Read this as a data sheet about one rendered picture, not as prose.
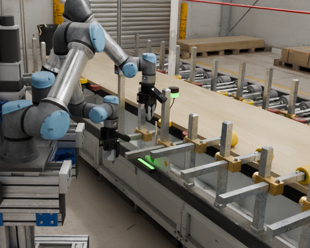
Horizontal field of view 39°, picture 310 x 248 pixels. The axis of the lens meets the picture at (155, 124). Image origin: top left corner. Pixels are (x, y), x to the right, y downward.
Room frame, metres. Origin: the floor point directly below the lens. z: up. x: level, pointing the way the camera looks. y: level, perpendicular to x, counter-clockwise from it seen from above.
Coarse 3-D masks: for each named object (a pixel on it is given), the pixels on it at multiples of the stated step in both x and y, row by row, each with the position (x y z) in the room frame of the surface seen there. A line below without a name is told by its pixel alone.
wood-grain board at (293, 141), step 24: (96, 72) 3.88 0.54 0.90; (192, 96) 3.16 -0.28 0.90; (216, 96) 3.19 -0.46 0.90; (216, 120) 2.61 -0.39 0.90; (240, 120) 2.63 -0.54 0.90; (264, 120) 2.65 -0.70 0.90; (288, 120) 2.67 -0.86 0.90; (240, 144) 2.21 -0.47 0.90; (264, 144) 2.22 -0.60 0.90; (288, 144) 2.23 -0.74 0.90; (288, 168) 1.91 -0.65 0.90
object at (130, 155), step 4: (176, 144) 2.28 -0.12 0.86; (180, 144) 2.29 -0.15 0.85; (148, 148) 2.20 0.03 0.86; (152, 148) 2.20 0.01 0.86; (156, 148) 2.21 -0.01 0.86; (160, 148) 2.22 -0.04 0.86; (128, 152) 2.14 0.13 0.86; (132, 152) 2.14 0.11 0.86; (136, 152) 2.14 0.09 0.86; (140, 152) 2.15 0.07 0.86; (144, 152) 2.16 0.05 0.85; (148, 152) 2.18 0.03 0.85; (128, 156) 2.11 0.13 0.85; (132, 156) 2.12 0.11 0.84; (136, 156) 2.14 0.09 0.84; (140, 156) 2.15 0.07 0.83
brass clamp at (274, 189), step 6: (252, 180) 1.68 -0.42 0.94; (258, 180) 1.66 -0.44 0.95; (264, 180) 1.64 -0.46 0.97; (270, 180) 1.63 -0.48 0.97; (270, 186) 1.61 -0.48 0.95; (276, 186) 1.59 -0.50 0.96; (282, 186) 1.61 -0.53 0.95; (270, 192) 1.60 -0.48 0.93; (276, 192) 1.59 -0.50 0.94; (282, 192) 1.61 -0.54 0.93
